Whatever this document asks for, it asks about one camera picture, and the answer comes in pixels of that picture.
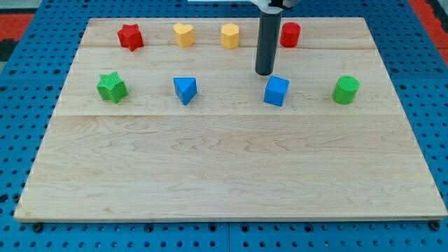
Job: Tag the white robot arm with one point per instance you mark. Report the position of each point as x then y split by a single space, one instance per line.
274 6

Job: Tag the blue cube block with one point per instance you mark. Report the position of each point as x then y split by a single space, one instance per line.
275 90

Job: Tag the blue triangle block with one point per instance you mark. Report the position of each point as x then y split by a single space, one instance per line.
185 88

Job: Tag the light wooden board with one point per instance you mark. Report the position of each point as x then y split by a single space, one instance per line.
228 155

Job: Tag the yellow pentagon block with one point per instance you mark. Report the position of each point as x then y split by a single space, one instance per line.
230 35

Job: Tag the yellow heart block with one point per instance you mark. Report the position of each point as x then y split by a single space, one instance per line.
184 34

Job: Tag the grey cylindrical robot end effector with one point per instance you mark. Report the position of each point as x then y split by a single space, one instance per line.
268 36

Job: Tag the red cylinder block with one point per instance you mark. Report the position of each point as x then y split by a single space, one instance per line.
290 34

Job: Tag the green star block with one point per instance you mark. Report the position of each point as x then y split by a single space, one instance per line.
111 87

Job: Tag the green cylinder block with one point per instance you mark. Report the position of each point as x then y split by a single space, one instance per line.
345 90

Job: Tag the red star block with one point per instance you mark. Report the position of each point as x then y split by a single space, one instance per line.
130 37

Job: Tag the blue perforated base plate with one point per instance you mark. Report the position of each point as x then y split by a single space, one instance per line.
34 75

